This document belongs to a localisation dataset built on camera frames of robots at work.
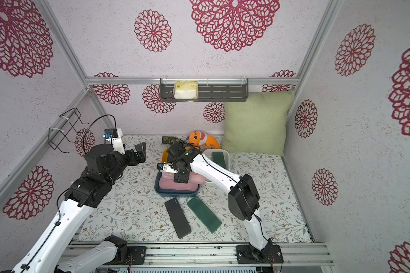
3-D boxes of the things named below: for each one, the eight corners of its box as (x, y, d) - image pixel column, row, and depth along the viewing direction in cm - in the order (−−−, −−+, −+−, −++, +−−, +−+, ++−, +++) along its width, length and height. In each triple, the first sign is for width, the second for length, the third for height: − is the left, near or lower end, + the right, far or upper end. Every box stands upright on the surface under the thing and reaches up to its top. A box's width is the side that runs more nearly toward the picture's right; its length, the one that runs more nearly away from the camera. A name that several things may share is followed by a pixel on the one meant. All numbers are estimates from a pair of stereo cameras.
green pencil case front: (212, 233, 82) (212, 232, 80) (187, 204, 91) (187, 203, 89) (222, 223, 85) (222, 222, 83) (197, 196, 94) (197, 194, 92)
